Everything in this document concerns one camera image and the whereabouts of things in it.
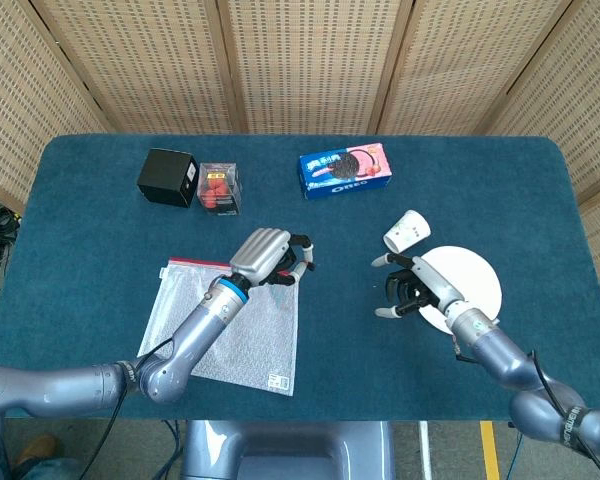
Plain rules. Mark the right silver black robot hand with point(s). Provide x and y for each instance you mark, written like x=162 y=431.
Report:
x=437 y=287

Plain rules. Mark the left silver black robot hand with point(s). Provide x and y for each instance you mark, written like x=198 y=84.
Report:
x=257 y=252

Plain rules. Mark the clear zipper pouch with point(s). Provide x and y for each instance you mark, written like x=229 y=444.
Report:
x=260 y=345

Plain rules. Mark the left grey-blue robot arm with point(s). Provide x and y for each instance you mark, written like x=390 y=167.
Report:
x=195 y=335

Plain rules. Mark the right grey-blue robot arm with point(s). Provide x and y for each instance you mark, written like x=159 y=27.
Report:
x=495 y=355

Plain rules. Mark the white round paper plate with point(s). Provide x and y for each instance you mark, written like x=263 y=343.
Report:
x=475 y=280

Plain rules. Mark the white printed paper cup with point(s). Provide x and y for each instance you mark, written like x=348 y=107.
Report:
x=407 y=232

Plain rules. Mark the clear box with red items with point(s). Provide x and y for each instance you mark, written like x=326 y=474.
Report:
x=219 y=190

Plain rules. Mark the blue Oreo cookie box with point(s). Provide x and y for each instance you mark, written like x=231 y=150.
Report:
x=345 y=170

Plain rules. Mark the black cube box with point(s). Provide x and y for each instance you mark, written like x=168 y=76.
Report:
x=165 y=175

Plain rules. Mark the white table leg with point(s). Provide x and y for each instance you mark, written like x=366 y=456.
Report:
x=425 y=450

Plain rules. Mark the woven wooden folding screen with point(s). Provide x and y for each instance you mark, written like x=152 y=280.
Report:
x=310 y=65

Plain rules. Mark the grey-blue robot torso base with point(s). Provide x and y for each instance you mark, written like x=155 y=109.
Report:
x=285 y=450

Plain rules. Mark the brown shoe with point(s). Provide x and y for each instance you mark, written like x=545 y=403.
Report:
x=37 y=447

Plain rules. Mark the blue jeans leg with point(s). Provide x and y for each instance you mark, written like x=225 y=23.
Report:
x=50 y=470

